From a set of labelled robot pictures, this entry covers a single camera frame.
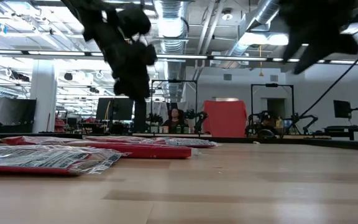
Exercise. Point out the black monitor on arm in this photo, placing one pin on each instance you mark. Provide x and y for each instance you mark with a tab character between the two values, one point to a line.
341	109

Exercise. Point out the white pillar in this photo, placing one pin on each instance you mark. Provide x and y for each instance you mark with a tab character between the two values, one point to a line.
43	96

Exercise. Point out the black background robot arm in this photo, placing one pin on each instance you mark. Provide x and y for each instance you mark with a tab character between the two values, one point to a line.
199	118
306	119

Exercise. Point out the black fabric panel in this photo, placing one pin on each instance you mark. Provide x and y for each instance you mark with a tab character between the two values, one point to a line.
8	115

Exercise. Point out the silver ventilation duct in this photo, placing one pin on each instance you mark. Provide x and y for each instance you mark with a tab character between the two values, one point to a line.
259	15
171	37

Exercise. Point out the black table edge frame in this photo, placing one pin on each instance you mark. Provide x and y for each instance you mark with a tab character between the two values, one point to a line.
337	143

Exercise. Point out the red butter popcorn bag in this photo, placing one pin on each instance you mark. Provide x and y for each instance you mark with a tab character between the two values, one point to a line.
154	151

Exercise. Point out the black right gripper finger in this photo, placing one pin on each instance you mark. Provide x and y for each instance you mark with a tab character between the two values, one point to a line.
311	59
292	48

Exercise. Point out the black station frame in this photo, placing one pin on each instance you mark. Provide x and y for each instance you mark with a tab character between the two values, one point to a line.
152	99
251	102

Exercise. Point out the red popcorn bag label side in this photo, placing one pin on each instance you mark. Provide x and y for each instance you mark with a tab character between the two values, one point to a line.
185	142
42	160

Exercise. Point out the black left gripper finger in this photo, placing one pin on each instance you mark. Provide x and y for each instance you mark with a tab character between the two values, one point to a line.
140	116

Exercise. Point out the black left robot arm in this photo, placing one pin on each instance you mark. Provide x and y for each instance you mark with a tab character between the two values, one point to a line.
104	18

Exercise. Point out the black desk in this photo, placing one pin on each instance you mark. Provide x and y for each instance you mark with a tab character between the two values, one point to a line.
346	129

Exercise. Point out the red cloth cover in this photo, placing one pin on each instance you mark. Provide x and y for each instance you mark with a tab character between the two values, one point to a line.
225	119

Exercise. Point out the person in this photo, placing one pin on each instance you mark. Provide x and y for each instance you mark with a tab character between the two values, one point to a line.
174	119

